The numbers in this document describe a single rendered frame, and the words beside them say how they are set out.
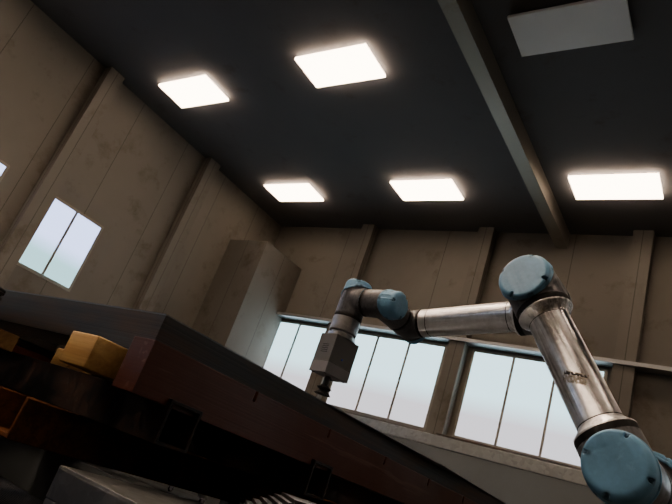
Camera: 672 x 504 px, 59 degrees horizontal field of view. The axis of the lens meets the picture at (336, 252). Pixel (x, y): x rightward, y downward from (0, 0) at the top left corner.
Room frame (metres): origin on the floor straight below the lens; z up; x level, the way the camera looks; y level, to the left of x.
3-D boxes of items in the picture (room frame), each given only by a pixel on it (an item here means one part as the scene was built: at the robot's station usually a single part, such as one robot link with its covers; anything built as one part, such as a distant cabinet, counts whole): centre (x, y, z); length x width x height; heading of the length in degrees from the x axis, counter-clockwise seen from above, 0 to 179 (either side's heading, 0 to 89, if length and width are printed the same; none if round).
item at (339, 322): (1.53, -0.09, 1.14); 0.08 x 0.08 x 0.05
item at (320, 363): (1.54, -0.09, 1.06); 0.10 x 0.09 x 0.16; 37
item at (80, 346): (0.75, 0.23, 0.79); 0.06 x 0.05 x 0.04; 49
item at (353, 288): (1.53, -0.09, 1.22); 0.09 x 0.08 x 0.11; 45
